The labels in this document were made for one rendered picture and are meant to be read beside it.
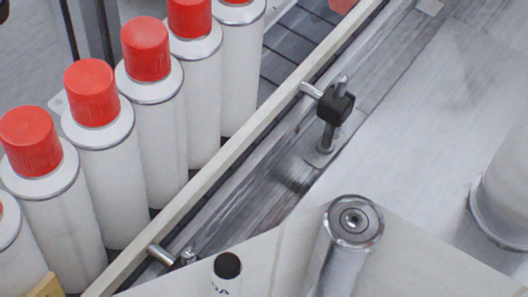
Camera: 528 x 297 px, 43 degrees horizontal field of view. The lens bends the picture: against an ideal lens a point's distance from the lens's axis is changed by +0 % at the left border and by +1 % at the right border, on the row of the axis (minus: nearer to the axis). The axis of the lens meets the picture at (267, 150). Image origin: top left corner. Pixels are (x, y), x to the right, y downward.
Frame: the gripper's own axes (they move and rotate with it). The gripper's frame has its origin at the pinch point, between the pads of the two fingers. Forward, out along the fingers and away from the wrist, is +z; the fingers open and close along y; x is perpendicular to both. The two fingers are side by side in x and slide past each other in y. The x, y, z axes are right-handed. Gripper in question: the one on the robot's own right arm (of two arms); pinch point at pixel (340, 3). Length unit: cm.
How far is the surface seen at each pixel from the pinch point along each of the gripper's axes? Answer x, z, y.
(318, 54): 2.2, 10.2, 2.4
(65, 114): 8.1, -3.0, -24.6
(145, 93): 5.0, -3.0, -19.8
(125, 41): 6.6, -7.0, -19.4
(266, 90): 5.2, 13.7, -2.3
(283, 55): 6.5, 13.8, 2.9
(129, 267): 2.1, 10.6, -26.8
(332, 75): 0.8, 13.9, 4.0
